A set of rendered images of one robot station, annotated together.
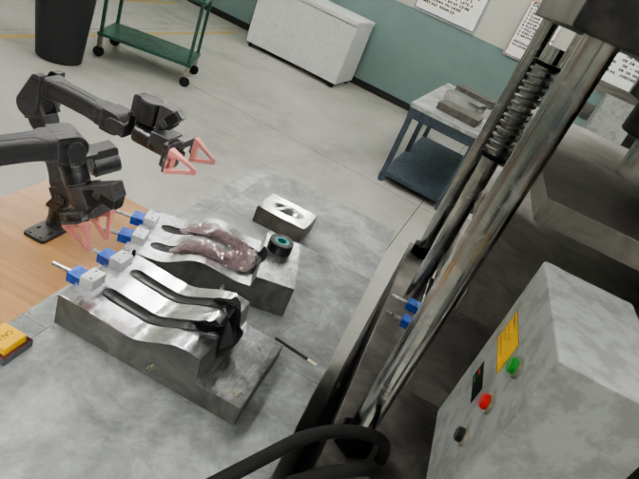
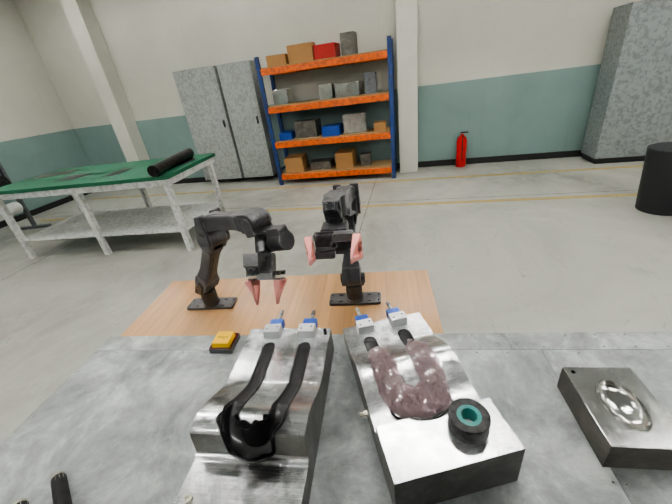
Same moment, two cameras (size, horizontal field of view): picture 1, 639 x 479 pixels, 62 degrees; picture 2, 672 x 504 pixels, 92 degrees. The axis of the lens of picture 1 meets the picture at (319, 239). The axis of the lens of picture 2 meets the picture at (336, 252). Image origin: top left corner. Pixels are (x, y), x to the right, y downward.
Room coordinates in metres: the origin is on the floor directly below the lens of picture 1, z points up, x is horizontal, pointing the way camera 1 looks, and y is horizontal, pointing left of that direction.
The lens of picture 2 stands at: (1.25, -0.31, 1.57)
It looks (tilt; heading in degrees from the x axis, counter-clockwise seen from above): 28 degrees down; 93
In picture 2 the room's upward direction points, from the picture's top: 8 degrees counter-clockwise
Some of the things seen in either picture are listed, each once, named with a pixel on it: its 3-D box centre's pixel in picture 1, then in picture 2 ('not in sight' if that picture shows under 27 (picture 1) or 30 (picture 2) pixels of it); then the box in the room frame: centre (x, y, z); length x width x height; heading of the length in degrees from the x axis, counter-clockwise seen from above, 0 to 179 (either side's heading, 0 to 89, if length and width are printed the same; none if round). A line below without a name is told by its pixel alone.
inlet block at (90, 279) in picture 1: (75, 274); (277, 324); (0.99, 0.51, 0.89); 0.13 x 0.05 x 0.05; 84
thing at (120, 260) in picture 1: (105, 256); (310, 323); (1.10, 0.50, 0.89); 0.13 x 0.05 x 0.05; 82
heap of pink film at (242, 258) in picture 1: (218, 243); (407, 368); (1.36, 0.28, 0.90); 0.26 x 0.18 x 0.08; 100
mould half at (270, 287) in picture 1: (216, 253); (410, 380); (1.37, 0.28, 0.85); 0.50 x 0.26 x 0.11; 100
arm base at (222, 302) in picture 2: not in sight; (209, 296); (0.65, 0.80, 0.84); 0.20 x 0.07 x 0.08; 173
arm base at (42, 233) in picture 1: (59, 215); (354, 291); (1.25, 0.73, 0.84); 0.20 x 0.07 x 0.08; 173
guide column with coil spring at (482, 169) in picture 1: (449, 233); not in sight; (1.69, -0.40, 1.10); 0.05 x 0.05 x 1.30
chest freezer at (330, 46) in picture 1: (309, 33); not in sight; (7.97, 1.33, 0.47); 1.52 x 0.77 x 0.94; 78
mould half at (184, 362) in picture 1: (178, 323); (268, 402); (1.00, 0.24, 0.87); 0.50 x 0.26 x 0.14; 82
